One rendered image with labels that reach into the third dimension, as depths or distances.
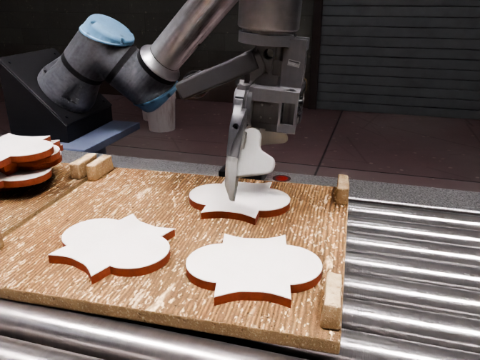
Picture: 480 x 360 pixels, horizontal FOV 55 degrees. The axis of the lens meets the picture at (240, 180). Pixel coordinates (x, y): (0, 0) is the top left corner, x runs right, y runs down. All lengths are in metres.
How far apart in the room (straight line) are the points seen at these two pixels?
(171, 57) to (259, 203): 0.59
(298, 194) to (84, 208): 0.31
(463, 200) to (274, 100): 0.37
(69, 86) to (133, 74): 0.16
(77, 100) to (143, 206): 0.62
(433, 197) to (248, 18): 0.41
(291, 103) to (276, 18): 0.10
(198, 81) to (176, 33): 0.52
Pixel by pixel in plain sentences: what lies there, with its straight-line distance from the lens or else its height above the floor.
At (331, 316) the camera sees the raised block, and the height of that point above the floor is 0.95.
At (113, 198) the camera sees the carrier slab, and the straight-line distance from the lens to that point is 0.70.
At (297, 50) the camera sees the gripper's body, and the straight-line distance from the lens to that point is 0.57.
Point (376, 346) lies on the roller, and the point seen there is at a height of 0.92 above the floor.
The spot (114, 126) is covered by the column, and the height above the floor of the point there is 0.87.
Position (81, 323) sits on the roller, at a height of 0.92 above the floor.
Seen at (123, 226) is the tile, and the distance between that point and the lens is 0.59.
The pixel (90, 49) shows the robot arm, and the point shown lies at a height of 1.09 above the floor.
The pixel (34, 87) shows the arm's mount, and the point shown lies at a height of 1.00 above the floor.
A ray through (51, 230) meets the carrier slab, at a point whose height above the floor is 0.94.
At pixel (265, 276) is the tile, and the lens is 0.48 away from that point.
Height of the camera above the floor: 1.21
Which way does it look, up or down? 22 degrees down
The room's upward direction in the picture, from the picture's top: straight up
